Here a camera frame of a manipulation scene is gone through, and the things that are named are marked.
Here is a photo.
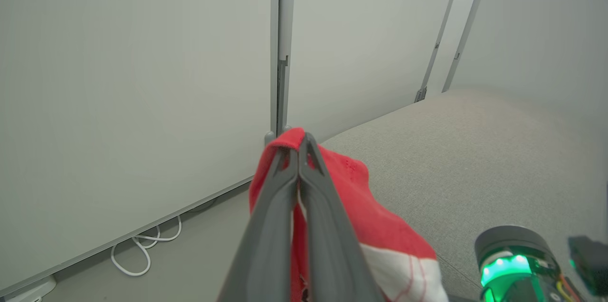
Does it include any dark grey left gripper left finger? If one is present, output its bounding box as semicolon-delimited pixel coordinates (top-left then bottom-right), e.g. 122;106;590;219
218;146;299;302

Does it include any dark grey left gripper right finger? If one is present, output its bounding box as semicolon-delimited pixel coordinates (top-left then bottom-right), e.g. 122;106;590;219
298;132;386;302

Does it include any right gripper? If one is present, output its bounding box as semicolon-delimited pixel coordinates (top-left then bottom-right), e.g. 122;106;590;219
474;225;573;302

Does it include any red and white garment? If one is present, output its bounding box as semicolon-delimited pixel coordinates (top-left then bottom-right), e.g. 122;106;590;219
249;127;449;302

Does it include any wide white partition panel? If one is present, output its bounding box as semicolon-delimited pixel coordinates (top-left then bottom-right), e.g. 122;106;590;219
0;0;281;298

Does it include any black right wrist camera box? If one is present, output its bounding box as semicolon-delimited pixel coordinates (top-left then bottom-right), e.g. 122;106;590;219
568;236;608;295

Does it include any white looped cable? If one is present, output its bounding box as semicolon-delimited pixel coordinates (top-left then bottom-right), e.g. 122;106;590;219
111;216;182;277

